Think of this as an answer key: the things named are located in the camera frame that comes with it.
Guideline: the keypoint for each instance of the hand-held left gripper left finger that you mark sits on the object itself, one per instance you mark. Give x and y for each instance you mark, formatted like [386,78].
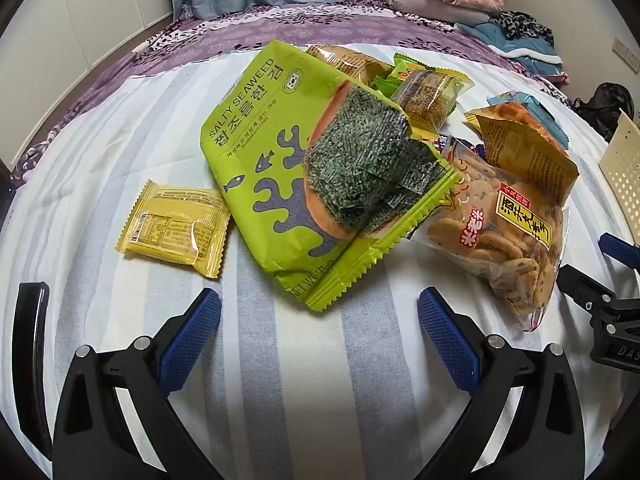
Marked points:
[192,340]

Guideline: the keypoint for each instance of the blue fleece blanket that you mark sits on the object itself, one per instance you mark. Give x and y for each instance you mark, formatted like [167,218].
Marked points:
[525,55]

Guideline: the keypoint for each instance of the beige wall socket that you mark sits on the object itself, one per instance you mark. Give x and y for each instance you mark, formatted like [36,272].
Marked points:
[627,55]

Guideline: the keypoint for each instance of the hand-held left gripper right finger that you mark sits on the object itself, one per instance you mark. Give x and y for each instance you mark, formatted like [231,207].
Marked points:
[447,345]

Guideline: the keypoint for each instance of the blue striped white sheet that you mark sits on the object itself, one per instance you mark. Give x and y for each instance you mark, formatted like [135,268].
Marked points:
[310,385]

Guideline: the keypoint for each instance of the clear bag of round crackers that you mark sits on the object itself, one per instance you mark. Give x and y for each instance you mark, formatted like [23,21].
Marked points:
[500,240]

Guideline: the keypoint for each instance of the large gold snack bag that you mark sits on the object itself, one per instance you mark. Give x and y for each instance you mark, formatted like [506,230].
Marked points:
[520,150]

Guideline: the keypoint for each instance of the purple floral bedsheet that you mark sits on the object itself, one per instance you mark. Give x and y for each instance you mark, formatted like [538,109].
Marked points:
[225,35]

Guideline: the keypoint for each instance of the leopard print cloth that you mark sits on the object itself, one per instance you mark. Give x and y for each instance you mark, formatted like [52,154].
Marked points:
[525,25]

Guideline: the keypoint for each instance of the white wardrobe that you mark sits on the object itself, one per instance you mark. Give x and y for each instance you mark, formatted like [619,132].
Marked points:
[75,0]

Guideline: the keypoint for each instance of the clear green-edged sesame bar packet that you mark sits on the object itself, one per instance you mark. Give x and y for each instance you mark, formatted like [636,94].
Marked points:
[427,95]

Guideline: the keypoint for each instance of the yellow snack packet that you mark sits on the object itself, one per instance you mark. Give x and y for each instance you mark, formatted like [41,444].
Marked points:
[170,225]

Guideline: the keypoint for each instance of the black backpack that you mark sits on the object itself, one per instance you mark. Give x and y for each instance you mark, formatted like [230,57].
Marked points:
[607,105]

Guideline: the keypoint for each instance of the blue and red snack packet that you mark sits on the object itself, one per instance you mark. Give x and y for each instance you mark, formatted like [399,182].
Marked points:
[445,142]

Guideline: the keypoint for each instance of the green seaweed snack packet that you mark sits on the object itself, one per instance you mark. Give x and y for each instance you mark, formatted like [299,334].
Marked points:
[250,160]

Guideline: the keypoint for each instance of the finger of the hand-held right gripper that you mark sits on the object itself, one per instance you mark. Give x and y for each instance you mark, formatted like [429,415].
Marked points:
[582,285]
[614,246]

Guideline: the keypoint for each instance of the small green snack packet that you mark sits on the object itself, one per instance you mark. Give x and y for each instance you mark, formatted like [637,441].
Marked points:
[410,67]

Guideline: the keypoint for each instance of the gold snack packet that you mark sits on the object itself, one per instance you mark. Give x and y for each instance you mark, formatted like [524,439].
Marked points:
[340,60]

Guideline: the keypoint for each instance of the cream perforated plastic basket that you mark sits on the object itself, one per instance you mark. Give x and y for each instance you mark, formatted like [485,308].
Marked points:
[622,170]

